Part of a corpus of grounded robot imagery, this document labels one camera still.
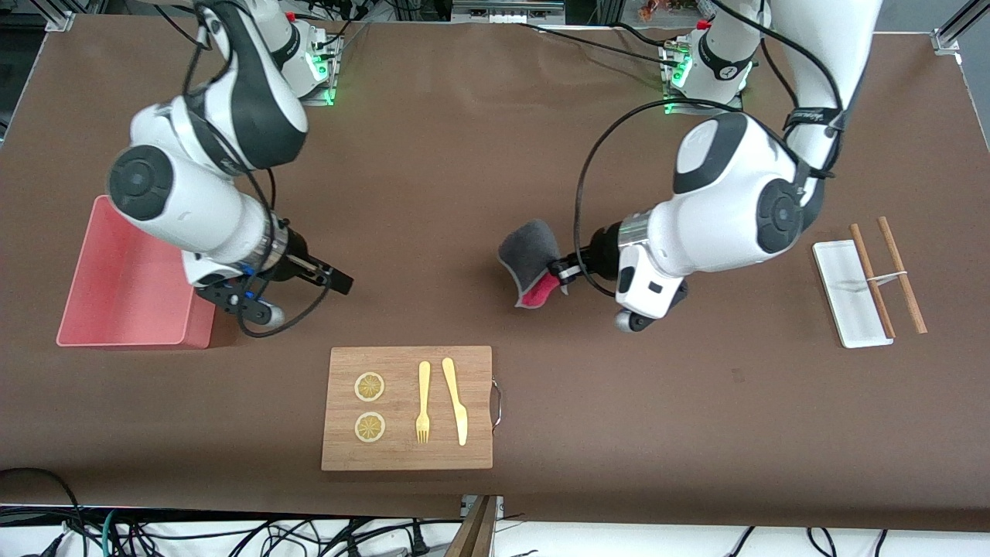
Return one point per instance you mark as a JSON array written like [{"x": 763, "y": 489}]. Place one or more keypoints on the aluminium frame corner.
[
  {"x": 60, "y": 21},
  {"x": 945, "y": 40}
]

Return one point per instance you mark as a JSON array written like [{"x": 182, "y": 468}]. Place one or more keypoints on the small metal bracket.
[{"x": 499, "y": 507}]

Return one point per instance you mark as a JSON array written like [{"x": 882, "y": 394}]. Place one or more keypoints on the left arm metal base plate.
[{"x": 671, "y": 77}]

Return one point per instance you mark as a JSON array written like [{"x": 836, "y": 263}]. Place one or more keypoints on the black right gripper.
[{"x": 296, "y": 264}]

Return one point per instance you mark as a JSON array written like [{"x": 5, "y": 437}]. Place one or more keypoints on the grey and pink cloth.
[{"x": 530, "y": 247}]

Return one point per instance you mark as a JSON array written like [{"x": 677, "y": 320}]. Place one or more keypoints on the thin white tie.
[{"x": 891, "y": 275}]

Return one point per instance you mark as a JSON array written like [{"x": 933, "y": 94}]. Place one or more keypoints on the yellow plastic fork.
[{"x": 424, "y": 387}]

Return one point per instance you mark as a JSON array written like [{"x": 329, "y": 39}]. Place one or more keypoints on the wooden post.
[{"x": 472, "y": 534}]

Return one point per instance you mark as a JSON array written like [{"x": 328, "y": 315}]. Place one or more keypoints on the colourful toy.
[{"x": 665, "y": 8}]

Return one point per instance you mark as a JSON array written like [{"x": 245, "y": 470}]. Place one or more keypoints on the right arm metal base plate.
[{"x": 329, "y": 93}]

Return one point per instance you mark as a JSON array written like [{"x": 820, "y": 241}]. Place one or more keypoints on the lemon slice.
[
  {"x": 370, "y": 387},
  {"x": 370, "y": 427}
]

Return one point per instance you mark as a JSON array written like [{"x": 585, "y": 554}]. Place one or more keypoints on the white rectangular tray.
[{"x": 847, "y": 302}]

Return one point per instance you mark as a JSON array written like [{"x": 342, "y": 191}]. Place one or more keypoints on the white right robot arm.
[{"x": 201, "y": 209}]

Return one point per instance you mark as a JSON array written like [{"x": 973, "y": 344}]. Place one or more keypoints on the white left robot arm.
[{"x": 719, "y": 209}]

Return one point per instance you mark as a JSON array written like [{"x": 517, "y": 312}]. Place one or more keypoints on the wooden cutting board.
[{"x": 402, "y": 456}]

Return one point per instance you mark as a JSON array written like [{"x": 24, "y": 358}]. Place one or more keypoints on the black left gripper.
[{"x": 602, "y": 251}]

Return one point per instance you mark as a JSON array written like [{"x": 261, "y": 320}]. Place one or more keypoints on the yellow plastic knife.
[{"x": 456, "y": 402}]

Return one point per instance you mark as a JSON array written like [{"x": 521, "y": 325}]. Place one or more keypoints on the pink plastic bin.
[{"x": 124, "y": 302}]

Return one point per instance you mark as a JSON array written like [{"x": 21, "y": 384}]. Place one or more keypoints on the grey metal box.
[{"x": 506, "y": 11}]

